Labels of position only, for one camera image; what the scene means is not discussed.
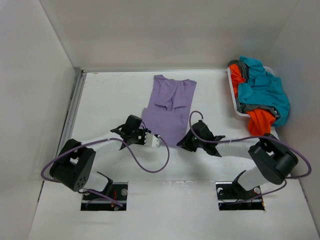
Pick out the purple t shirt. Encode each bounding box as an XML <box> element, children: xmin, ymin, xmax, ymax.
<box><xmin>141</xmin><ymin>74</ymin><xmax>197</xmax><ymax>148</ymax></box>

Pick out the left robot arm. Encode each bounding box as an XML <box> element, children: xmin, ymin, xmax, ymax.
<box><xmin>49</xmin><ymin>115</ymin><xmax>151</xmax><ymax>200</ymax></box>

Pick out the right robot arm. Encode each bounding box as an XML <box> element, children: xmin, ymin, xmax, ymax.
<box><xmin>176</xmin><ymin>120</ymin><xmax>298</xmax><ymax>201</ymax></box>

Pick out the orange t shirt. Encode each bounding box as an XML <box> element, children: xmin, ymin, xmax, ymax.
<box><xmin>229</xmin><ymin>63</ymin><xmax>278</xmax><ymax>137</ymax></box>

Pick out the white plastic bin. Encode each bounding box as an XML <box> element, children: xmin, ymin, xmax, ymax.
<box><xmin>226</xmin><ymin>65</ymin><xmax>277</xmax><ymax>118</ymax></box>

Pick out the teal t shirt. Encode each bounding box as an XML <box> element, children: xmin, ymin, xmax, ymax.
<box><xmin>237</xmin><ymin>56</ymin><xmax>290</xmax><ymax>127</ymax></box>

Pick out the grey t shirt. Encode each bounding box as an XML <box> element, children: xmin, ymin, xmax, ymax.
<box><xmin>227</xmin><ymin>60</ymin><xmax>279</xmax><ymax>118</ymax></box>

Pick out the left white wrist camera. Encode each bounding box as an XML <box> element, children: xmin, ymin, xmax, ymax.
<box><xmin>144</xmin><ymin>132</ymin><xmax>161</xmax><ymax>148</ymax></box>

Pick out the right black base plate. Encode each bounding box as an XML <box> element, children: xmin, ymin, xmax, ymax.
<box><xmin>215</xmin><ymin>182</ymin><xmax>265</xmax><ymax>211</ymax></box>

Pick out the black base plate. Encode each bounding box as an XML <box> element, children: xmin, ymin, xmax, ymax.
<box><xmin>80</xmin><ymin>182</ymin><xmax>129</xmax><ymax>212</ymax></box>
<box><xmin>215</xmin><ymin>182</ymin><xmax>265</xmax><ymax>211</ymax></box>

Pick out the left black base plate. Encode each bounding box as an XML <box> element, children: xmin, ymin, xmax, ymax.
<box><xmin>80</xmin><ymin>182</ymin><xmax>129</xmax><ymax>212</ymax></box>

